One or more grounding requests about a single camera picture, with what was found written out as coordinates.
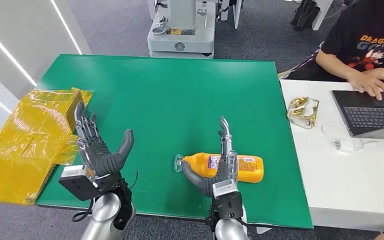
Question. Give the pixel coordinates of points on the person's right hand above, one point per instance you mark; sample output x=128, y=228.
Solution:
x=367, y=84

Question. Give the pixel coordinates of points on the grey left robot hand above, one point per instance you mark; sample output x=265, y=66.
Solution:
x=101, y=155

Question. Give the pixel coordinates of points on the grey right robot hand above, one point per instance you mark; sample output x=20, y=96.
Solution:
x=226, y=165

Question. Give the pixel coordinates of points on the orange bottle with clear cap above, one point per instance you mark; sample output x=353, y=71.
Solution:
x=251, y=169

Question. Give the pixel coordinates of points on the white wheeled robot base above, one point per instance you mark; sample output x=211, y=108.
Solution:
x=182, y=39

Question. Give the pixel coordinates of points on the dark grey laptop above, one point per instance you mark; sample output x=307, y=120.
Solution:
x=371, y=116

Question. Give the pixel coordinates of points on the person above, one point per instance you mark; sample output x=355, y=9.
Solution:
x=354, y=36

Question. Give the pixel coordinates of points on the white charger adapter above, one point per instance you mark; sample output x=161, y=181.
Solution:
x=347, y=145

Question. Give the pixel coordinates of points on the gold foil snack wrapper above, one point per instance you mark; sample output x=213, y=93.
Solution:
x=303, y=112

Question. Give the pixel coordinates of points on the yellow film wrapped cardboard box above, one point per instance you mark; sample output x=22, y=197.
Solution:
x=19, y=149

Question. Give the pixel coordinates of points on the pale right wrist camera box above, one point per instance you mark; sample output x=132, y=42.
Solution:
x=225, y=188

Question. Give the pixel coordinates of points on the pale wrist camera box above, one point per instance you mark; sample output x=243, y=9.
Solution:
x=74, y=180
x=225, y=188

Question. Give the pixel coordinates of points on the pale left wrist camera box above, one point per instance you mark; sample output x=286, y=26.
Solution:
x=74, y=180

